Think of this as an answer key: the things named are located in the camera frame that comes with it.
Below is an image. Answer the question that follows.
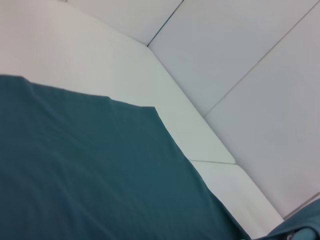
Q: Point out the teal t-shirt with FREE print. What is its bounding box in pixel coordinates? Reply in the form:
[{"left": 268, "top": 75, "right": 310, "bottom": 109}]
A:
[{"left": 0, "top": 74, "right": 320, "bottom": 240}]

